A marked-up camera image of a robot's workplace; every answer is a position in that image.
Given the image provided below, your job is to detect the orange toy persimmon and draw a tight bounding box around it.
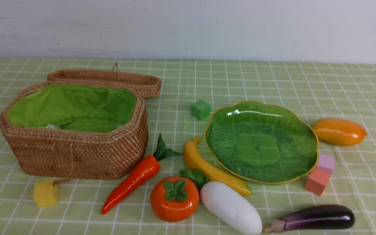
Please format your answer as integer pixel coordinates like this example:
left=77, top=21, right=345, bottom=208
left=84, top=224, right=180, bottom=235
left=150, top=177, right=200, bottom=223

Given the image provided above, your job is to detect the green foam cube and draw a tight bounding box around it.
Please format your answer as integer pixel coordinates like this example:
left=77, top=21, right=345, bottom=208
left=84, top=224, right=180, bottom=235
left=191, top=99, right=211, bottom=121

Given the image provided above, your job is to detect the purple toy eggplant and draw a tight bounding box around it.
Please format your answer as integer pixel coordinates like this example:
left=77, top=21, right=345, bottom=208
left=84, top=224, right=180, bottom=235
left=262, top=204, right=355, bottom=234

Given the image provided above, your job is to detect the yellow toy banana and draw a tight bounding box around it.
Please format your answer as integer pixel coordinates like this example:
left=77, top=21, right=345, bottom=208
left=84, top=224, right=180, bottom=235
left=182, top=136, right=252, bottom=196

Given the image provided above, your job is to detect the coral red foam cube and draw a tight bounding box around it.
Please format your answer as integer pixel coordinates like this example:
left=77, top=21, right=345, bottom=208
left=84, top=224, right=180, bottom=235
left=304, top=167, right=331, bottom=196

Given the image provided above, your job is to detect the yellow foam cube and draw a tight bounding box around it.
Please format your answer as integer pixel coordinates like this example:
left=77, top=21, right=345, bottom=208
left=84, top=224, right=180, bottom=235
left=33, top=180, right=59, bottom=208

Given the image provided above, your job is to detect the orange toy carrot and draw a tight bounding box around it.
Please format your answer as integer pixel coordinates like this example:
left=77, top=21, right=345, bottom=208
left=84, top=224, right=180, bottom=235
left=101, top=132, right=182, bottom=215

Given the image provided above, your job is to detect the pink foam cube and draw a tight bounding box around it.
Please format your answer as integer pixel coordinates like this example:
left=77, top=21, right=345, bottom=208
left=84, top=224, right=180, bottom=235
left=317, top=154, right=335, bottom=175

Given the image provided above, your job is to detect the orange toy mango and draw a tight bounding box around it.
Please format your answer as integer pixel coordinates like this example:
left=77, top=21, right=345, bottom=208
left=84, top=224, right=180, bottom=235
left=311, top=118, right=367, bottom=146

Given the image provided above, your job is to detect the woven wicker basket lid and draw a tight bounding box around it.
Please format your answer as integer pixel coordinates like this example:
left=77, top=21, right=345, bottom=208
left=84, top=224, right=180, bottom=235
left=47, top=63, right=162, bottom=98

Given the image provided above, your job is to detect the green checkered tablecloth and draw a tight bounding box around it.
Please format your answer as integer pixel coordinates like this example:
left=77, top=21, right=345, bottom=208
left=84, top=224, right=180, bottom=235
left=0, top=58, right=376, bottom=235

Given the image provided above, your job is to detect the woven wicker basket green lining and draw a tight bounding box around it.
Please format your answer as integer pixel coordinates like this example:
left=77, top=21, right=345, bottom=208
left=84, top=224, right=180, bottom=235
left=0, top=81, right=149, bottom=180

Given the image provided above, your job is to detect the white toy radish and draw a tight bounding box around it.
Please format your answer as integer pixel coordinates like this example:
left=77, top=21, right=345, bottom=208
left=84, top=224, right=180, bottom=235
left=179, top=168, right=263, bottom=235

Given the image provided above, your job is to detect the green leaf-shaped glass plate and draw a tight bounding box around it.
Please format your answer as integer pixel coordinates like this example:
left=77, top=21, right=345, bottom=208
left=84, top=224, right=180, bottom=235
left=204, top=100, right=319, bottom=185

